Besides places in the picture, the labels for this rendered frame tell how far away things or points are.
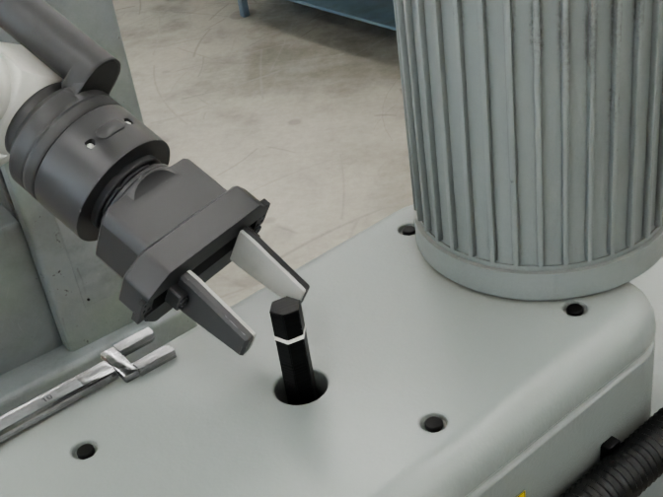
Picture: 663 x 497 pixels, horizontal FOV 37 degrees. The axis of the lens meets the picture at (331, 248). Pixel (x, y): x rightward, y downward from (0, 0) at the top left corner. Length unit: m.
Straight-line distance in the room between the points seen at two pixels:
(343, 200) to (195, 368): 3.97
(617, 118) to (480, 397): 0.20
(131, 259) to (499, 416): 0.26
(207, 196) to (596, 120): 0.26
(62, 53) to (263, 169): 4.37
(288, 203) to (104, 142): 4.06
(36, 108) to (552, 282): 0.37
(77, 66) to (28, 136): 0.06
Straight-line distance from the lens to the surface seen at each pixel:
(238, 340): 0.63
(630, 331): 0.72
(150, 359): 0.72
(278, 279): 0.67
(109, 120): 0.68
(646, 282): 0.98
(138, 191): 0.66
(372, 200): 4.63
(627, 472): 0.73
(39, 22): 0.72
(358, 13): 6.27
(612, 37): 0.65
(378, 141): 5.15
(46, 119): 0.68
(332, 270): 0.78
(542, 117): 0.66
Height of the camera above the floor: 2.33
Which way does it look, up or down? 33 degrees down
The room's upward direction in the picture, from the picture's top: 9 degrees counter-clockwise
